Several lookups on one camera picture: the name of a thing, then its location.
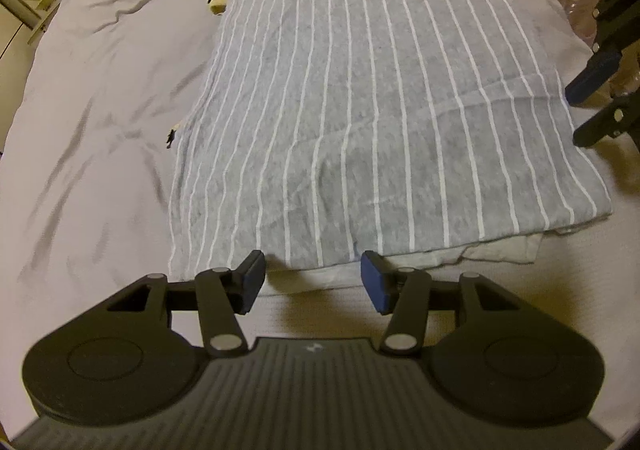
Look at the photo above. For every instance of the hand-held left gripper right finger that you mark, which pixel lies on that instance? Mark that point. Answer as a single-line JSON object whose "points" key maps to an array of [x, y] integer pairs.
{"points": [[372, 282]]}

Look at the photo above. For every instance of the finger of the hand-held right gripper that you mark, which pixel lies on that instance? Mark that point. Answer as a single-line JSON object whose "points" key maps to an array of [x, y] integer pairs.
{"points": [[595, 77], [607, 122]]}

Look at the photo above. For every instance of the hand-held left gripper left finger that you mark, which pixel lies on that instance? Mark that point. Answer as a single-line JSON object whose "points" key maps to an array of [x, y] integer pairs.
{"points": [[252, 282]]}

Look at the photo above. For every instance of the grey white-striped t-shirt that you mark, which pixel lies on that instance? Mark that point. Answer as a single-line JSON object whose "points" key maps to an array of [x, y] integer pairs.
{"points": [[375, 104]]}

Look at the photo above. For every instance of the bed with white cover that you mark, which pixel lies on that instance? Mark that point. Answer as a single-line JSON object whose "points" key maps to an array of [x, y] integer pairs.
{"points": [[100, 129]]}

